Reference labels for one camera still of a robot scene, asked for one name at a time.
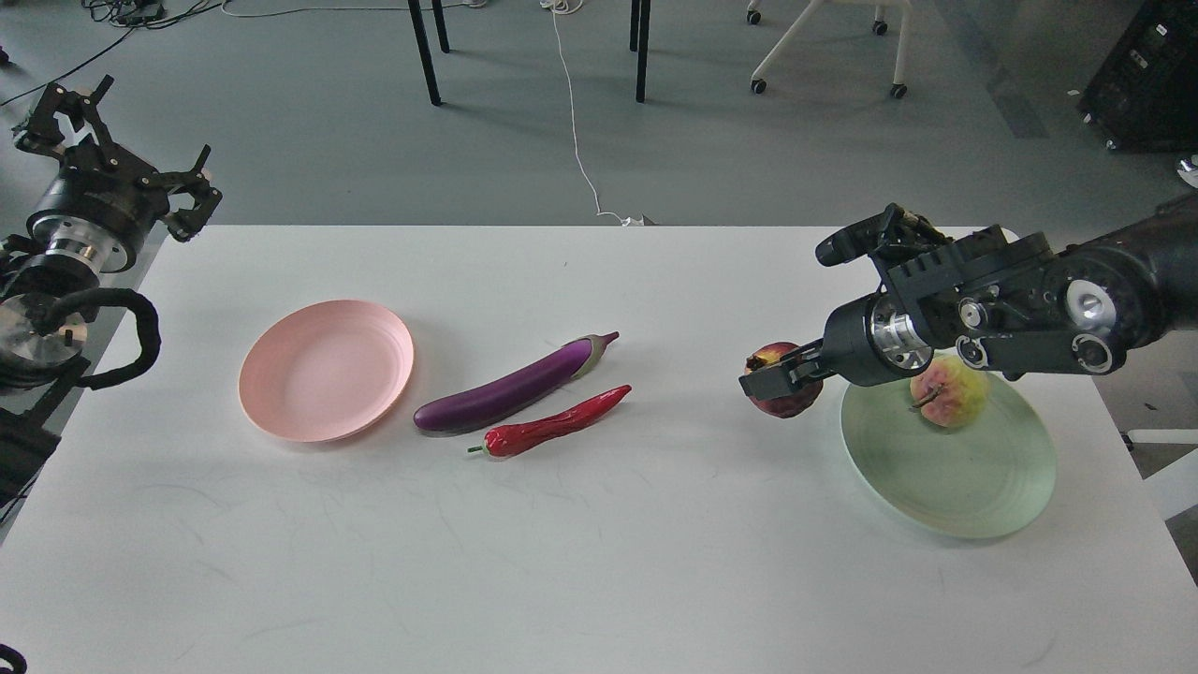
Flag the red chili pepper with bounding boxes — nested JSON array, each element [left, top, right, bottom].
[[467, 385, 633, 459]]

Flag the pink plate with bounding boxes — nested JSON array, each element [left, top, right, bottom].
[[237, 300, 416, 443]]

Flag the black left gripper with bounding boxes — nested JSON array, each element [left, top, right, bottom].
[[13, 74, 224, 274]]

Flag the white cable on floor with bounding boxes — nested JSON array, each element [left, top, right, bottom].
[[540, 0, 645, 227]]

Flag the black equipment case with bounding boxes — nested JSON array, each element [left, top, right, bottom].
[[1077, 1, 1197, 153]]

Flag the white rolling chair base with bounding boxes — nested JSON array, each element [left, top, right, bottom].
[[745, 0, 914, 99]]

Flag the green plate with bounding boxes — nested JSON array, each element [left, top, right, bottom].
[[840, 374, 1058, 540]]

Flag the purple eggplant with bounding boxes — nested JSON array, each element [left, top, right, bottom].
[[415, 330, 621, 435]]

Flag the white shoe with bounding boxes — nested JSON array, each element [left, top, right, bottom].
[[1174, 154, 1198, 189]]

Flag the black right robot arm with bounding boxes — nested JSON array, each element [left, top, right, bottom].
[[739, 195, 1197, 401]]

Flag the black table legs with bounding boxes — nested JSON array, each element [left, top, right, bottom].
[[406, 1, 653, 107]]

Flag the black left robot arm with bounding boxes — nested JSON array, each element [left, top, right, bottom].
[[1, 77, 223, 506]]

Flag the red pomegranate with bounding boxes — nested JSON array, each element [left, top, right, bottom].
[[743, 341, 825, 418]]

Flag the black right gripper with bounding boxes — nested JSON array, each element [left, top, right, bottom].
[[738, 295, 934, 402]]

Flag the black floor cables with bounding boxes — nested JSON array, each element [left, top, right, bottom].
[[0, 0, 226, 109]]

